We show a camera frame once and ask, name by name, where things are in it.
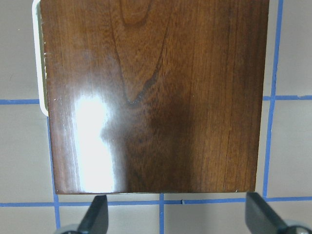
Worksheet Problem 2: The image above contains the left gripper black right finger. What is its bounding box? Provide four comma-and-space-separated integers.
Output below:
245, 192, 293, 234

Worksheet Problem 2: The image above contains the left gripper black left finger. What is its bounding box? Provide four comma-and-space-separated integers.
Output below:
77, 195, 108, 234

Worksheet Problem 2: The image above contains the light wood drawer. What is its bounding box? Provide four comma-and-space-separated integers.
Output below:
32, 0, 48, 116

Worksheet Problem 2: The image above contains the dark brown wooden cabinet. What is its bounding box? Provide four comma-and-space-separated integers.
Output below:
39, 0, 269, 195

